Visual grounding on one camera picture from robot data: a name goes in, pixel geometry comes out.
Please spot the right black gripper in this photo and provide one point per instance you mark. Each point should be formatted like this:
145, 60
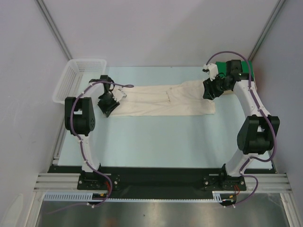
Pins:
210, 88

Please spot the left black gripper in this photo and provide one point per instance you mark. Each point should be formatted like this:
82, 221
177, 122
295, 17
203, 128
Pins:
107, 109

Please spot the cream white t shirt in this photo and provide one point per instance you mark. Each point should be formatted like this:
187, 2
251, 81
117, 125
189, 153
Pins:
185, 99

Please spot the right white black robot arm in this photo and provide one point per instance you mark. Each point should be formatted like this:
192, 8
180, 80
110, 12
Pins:
258, 132

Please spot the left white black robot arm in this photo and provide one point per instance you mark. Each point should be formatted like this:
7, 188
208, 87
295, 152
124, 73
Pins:
79, 116

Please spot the tan folded t shirt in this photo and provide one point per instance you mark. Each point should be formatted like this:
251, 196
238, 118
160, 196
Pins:
228, 92

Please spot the green folded t shirt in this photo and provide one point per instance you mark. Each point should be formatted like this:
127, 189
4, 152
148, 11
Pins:
222, 68

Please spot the white plastic mesh basket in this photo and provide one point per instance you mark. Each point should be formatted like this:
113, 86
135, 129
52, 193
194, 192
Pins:
76, 76

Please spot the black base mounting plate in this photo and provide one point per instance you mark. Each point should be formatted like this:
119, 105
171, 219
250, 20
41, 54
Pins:
138, 183

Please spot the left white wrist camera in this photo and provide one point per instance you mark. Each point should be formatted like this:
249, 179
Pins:
118, 93

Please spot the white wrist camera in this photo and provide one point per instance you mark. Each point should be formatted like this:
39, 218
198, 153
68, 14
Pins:
211, 69
118, 93

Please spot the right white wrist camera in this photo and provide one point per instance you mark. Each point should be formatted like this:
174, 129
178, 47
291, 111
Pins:
211, 69

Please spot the aluminium frame rail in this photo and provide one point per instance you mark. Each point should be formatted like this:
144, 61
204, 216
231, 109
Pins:
61, 182

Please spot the white slotted cable duct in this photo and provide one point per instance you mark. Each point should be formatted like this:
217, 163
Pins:
68, 195

